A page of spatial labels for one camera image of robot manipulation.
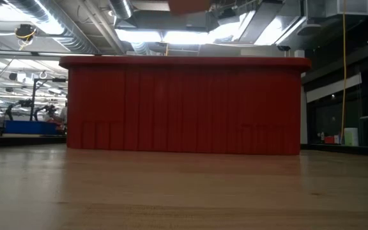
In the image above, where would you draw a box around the red plastic bin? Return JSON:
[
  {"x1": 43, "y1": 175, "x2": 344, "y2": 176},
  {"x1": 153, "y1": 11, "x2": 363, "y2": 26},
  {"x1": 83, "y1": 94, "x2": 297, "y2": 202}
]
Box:
[{"x1": 58, "y1": 56, "x2": 312, "y2": 157}]

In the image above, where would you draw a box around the ceiling light panel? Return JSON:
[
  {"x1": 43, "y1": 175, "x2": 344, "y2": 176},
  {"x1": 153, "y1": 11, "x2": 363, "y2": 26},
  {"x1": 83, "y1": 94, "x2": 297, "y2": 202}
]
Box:
[{"x1": 114, "y1": 28, "x2": 245, "y2": 45}]

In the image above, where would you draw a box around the person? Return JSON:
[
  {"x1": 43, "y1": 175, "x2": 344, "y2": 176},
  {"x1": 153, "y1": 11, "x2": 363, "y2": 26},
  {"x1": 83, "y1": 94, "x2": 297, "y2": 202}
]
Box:
[{"x1": 58, "y1": 101, "x2": 68, "y2": 126}]

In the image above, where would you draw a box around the pink foam slide sandal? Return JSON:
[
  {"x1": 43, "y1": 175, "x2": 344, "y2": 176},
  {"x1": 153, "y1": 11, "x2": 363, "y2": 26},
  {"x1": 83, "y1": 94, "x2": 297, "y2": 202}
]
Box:
[{"x1": 167, "y1": 0, "x2": 211, "y2": 15}]

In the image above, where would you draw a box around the silver corrugated ventilation duct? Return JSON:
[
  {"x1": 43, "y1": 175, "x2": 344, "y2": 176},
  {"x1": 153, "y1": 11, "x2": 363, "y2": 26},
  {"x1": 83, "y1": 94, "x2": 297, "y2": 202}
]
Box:
[{"x1": 4, "y1": 0, "x2": 104, "y2": 55}]

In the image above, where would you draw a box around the white ceiling unit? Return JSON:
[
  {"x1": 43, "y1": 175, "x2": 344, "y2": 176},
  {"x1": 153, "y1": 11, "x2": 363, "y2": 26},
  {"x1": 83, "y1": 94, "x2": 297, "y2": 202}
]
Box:
[{"x1": 326, "y1": 0, "x2": 368, "y2": 17}]

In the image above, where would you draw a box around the grey ceiling box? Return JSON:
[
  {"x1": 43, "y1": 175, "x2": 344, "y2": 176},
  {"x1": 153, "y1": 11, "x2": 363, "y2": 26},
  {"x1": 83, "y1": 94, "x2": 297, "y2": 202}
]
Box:
[{"x1": 185, "y1": 11, "x2": 209, "y2": 31}]

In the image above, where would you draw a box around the light green wipes canister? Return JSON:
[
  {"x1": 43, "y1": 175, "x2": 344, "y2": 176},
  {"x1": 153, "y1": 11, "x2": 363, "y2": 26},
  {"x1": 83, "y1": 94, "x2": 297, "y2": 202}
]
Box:
[{"x1": 343, "y1": 127, "x2": 360, "y2": 147}]

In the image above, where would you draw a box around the blue plastic bin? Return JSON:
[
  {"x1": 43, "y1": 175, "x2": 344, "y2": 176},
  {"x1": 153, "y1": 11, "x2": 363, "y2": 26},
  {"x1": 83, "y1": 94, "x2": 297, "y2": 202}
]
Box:
[{"x1": 3, "y1": 120, "x2": 61, "y2": 135}]

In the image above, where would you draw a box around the black background rig stand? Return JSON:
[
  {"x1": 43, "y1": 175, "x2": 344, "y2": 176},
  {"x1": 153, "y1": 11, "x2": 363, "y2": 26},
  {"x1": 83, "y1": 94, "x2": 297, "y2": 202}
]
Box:
[{"x1": 30, "y1": 77, "x2": 67, "y2": 121}]

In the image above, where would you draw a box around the black aluminium rig frame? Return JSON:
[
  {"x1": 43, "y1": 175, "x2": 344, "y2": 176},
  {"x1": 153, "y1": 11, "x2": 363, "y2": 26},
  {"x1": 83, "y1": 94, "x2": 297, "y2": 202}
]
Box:
[{"x1": 0, "y1": 135, "x2": 368, "y2": 158}]

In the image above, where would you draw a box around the yellow hanging cable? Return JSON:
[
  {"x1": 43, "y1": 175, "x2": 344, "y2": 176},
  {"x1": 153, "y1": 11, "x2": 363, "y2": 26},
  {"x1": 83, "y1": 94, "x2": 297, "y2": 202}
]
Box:
[{"x1": 339, "y1": 0, "x2": 348, "y2": 145}]

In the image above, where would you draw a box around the yellow black cable reel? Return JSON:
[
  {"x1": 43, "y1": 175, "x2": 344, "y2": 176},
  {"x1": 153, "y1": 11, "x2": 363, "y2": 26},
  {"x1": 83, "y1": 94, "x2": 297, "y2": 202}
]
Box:
[{"x1": 14, "y1": 23, "x2": 38, "y2": 42}]

